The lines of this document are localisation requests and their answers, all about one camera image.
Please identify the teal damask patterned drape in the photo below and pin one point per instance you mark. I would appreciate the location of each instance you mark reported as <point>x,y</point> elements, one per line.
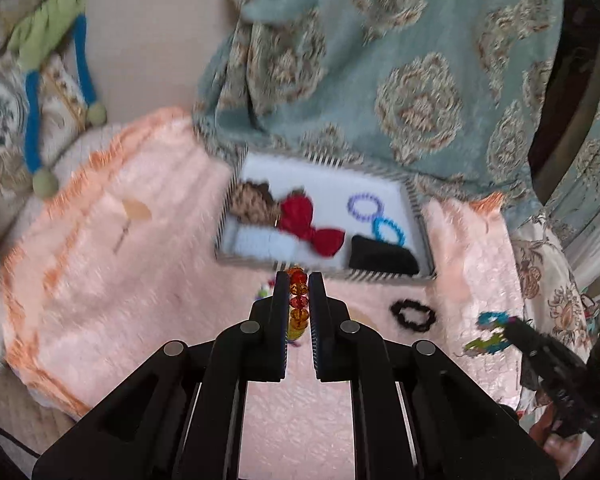
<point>380,35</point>

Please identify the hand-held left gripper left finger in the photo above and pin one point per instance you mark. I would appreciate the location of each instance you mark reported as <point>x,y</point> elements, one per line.
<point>280,310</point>

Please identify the floral embroidered cushion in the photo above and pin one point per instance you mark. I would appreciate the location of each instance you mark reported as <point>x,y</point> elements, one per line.
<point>0,115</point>

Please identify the black fabric pouch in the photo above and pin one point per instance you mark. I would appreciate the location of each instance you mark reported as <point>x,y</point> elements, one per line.
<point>380,257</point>

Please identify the red satin bow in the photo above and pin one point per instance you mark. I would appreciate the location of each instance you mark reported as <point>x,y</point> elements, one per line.
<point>300,215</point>

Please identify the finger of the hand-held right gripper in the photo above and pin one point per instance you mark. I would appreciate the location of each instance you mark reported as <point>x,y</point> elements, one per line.
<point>540,342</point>

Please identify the person's right hand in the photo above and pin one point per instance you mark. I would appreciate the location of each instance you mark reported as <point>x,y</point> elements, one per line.
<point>555,445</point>

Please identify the green and blue plush toy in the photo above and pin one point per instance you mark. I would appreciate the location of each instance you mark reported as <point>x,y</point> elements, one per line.
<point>55,20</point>

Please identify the leopard print hair bow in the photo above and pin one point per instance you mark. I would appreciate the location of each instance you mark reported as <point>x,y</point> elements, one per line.
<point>252,202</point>

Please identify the beige patterned bolster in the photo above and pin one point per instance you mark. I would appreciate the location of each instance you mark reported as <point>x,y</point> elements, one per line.
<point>10,5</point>

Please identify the light blue fluffy scrunchie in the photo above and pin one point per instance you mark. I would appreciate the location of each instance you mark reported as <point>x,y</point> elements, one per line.
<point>260,245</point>

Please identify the dark wooden furniture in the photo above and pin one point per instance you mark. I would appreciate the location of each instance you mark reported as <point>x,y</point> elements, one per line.
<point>570,110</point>

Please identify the beige floral cloth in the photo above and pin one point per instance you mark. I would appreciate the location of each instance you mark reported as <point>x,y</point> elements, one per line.
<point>545,270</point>

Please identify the pink quilted blanket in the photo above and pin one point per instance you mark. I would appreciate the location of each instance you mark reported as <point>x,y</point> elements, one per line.
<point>130,285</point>

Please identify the striped shallow cardboard box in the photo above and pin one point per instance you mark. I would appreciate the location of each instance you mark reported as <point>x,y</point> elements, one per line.
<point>330,195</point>

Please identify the black hair scrunchie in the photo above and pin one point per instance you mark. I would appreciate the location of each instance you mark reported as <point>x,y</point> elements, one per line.
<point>395,312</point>

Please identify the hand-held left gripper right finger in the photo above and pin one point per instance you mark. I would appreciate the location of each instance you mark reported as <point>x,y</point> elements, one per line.
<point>316,310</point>

